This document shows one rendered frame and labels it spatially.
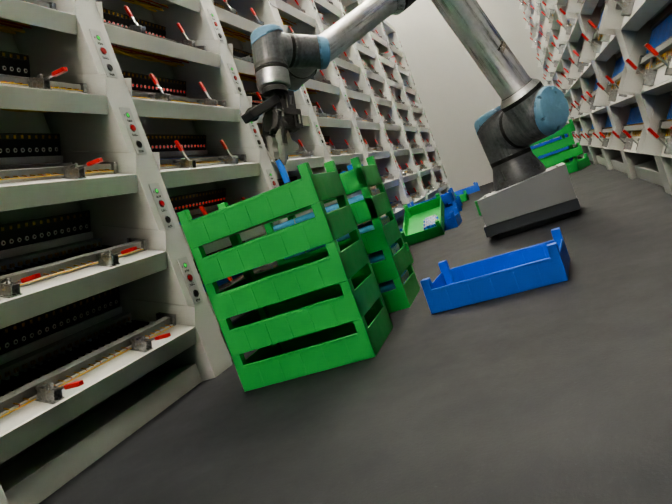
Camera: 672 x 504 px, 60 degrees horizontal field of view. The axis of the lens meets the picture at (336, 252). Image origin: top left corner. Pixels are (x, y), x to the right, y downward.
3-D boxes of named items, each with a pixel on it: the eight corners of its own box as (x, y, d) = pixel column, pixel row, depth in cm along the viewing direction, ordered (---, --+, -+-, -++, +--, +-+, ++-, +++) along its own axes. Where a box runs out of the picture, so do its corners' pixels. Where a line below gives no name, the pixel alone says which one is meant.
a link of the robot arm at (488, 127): (509, 156, 222) (491, 114, 222) (542, 141, 207) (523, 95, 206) (481, 168, 215) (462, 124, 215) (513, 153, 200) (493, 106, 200)
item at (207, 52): (220, 67, 206) (219, 26, 203) (104, 41, 150) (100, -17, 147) (170, 68, 212) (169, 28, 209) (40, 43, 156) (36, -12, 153)
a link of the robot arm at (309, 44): (315, 48, 172) (276, 46, 167) (331, 29, 162) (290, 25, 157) (320, 79, 171) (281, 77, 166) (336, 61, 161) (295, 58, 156)
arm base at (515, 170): (542, 171, 219) (531, 146, 219) (550, 169, 201) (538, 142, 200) (493, 191, 223) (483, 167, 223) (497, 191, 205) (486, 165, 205)
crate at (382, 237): (402, 236, 165) (392, 209, 164) (389, 247, 146) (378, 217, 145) (307, 267, 174) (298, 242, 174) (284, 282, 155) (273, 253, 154)
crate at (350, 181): (383, 182, 164) (373, 155, 163) (367, 187, 145) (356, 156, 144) (289, 216, 173) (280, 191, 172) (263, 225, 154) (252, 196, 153)
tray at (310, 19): (315, 27, 334) (316, 2, 331) (272, 5, 277) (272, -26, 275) (283, 29, 340) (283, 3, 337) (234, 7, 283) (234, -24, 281)
